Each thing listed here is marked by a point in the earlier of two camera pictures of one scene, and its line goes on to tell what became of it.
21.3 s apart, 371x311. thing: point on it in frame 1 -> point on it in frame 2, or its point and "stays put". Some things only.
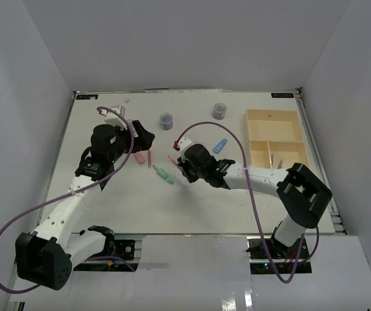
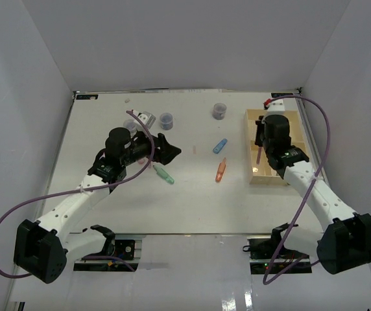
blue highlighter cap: [219, 147] stays put
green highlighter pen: [164, 174] stays put
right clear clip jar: [219, 111] stays put
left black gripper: [144, 140] -> [167, 153]
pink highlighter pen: [172, 159] -> [258, 161]
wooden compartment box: [274, 138] stays put
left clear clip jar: [166, 120] stays put
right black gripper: [183, 163] -> [260, 127]
